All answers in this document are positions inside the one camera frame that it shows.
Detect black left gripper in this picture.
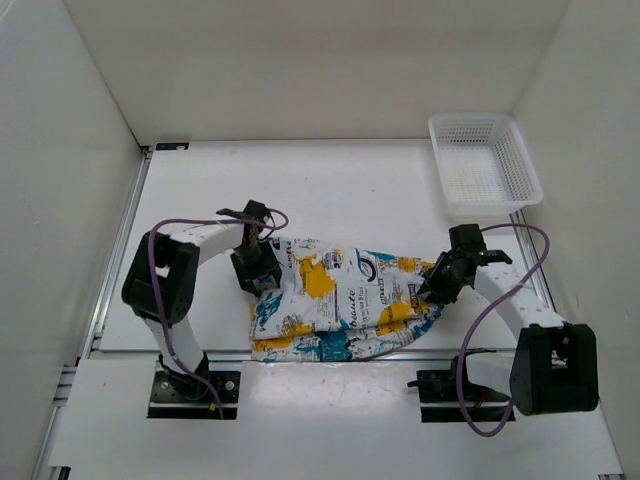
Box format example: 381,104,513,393
230,240,282,295

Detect white printed shorts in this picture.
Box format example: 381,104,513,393
249,237,444,363

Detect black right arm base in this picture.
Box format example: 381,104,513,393
408,357,516,424

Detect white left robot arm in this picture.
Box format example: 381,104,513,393
122,216,281,400

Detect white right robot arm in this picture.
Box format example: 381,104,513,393
418,250,599,416

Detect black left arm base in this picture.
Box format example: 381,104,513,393
147,362,241,420

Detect white plastic mesh basket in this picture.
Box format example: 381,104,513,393
428,113,544,219

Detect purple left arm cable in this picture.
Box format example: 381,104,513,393
148,208,290,419

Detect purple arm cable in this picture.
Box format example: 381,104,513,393
148,208,290,419
457,223,552,437

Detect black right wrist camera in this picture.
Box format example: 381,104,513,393
449,224,513,266

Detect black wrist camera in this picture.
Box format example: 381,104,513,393
216,200,272,224
449,224,513,266

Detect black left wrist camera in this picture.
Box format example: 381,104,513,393
216,200,272,224

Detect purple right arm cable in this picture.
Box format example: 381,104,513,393
457,223,552,437

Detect aluminium right side rail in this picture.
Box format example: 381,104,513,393
509,209,626,480

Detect aluminium table edge rail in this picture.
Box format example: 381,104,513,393
79,349,521,364

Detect black corner bracket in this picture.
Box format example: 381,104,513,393
155,142,190,151

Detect aluminium left side rail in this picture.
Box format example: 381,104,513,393
30,145,155,479

